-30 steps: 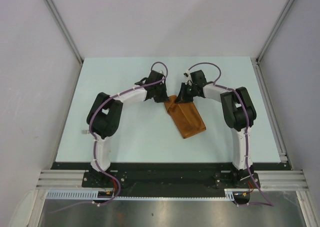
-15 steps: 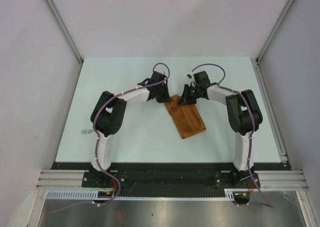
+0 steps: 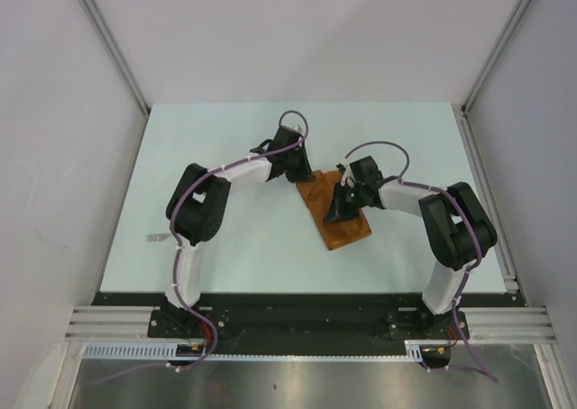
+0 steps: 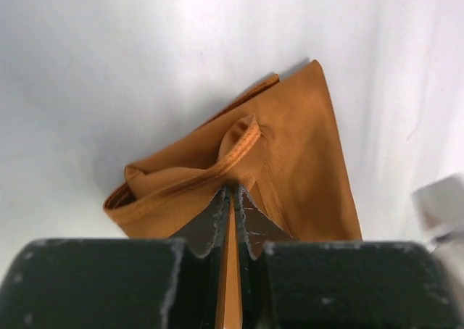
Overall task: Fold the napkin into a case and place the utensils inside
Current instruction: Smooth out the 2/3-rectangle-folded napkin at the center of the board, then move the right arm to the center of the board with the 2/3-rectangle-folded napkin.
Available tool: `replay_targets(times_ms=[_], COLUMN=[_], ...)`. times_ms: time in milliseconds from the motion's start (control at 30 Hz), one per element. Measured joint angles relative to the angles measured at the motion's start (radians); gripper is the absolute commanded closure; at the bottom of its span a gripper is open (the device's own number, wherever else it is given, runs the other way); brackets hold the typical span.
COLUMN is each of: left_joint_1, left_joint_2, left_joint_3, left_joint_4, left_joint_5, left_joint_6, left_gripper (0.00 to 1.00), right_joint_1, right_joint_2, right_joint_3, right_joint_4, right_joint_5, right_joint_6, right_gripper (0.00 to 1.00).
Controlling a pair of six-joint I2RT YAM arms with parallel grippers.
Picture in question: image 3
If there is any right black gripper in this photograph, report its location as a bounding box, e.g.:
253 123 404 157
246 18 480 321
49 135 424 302
324 181 366 223

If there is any orange cloth napkin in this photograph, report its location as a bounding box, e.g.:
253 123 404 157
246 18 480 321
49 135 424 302
297 170 371 250

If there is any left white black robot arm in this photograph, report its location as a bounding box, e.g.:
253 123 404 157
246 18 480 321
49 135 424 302
166 126 315 337

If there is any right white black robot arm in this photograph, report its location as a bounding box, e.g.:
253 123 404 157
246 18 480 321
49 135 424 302
323 157 498 338

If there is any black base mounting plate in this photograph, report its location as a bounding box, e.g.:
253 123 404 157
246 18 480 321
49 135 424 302
92 292 525 357

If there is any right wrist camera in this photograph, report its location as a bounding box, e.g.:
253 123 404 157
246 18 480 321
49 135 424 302
337 158 356 187

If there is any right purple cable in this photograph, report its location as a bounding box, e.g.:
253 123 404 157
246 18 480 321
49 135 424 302
344 141 499 383

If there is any white slotted cable duct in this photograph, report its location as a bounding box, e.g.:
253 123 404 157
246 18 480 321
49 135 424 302
83 342 423 363

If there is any right aluminium frame rail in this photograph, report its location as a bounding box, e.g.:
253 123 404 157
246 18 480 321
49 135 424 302
453 105 573 408

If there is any left aluminium frame post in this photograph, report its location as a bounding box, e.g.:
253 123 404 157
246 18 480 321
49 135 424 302
78 0 151 119

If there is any aluminium frame post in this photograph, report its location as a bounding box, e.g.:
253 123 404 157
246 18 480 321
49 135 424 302
461 0 534 115
78 0 151 119

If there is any right aluminium frame post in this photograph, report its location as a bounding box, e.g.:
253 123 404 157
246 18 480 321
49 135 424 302
461 0 534 115

